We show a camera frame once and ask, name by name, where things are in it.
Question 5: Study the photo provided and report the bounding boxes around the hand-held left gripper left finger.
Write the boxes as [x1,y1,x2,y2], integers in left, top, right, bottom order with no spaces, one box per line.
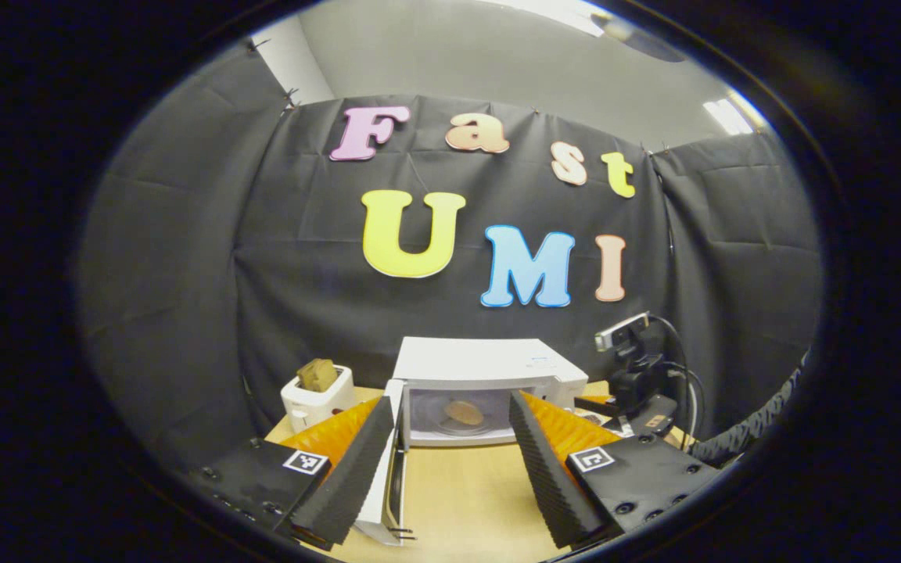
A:
[188,397,398,552]

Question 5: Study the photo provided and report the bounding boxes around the long ceiling light panel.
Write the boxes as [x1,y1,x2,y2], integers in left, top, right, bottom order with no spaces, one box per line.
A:
[490,0,616,38]

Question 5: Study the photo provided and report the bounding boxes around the white toaster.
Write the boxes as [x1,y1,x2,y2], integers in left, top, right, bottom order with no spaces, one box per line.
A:
[280,364,357,432]

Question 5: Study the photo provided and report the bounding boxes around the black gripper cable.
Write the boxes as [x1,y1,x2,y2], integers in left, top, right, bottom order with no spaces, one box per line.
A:
[650,314,705,446]

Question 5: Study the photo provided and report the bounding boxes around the brown round pastry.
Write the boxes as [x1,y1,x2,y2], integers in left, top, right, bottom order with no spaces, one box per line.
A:
[443,400,486,427]

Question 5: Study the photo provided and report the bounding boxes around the black backdrop cloth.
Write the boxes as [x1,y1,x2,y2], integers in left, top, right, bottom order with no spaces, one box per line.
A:
[75,39,825,470]

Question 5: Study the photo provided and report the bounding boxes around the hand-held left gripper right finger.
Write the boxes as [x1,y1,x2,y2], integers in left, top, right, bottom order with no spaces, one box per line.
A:
[508,391,725,550]

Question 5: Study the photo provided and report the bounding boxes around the white microwave oven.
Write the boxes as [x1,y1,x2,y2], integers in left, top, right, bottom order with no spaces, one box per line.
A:
[353,336,590,546]

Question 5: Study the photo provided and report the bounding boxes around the brown toast slice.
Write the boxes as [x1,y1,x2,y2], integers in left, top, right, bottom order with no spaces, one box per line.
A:
[296,358,339,392]

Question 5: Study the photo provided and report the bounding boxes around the small ceiling light panel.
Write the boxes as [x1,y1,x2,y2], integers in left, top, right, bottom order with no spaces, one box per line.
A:
[702,90,768,138]

